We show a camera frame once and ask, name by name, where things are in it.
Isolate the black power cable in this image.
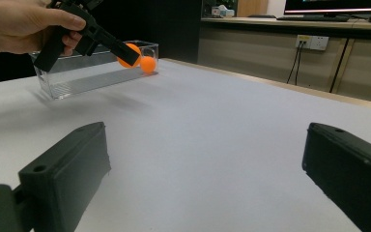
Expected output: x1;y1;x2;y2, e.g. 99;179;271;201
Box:
285;41;303;84
293;41;305;86

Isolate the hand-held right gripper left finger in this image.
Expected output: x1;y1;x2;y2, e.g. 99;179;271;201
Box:
18;121;112;232

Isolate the clear plastic container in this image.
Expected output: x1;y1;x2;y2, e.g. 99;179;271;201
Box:
30;40;159;101

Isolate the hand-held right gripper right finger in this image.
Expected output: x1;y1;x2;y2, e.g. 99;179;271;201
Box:
301;122;371;232

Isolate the wooden desk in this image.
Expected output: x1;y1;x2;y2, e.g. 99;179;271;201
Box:
200;15;371;42

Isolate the black keyboard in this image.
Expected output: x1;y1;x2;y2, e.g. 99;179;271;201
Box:
275;14;352;23

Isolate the white table mat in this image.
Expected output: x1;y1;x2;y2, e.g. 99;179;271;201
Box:
0;57;371;232

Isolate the white wall socket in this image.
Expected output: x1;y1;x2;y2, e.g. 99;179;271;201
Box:
295;34;330;52

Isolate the orange ball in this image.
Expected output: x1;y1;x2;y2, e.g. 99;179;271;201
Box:
139;55;157;74
116;43;142;70

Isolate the black monitor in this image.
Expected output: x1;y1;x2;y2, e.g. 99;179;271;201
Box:
283;0;371;16

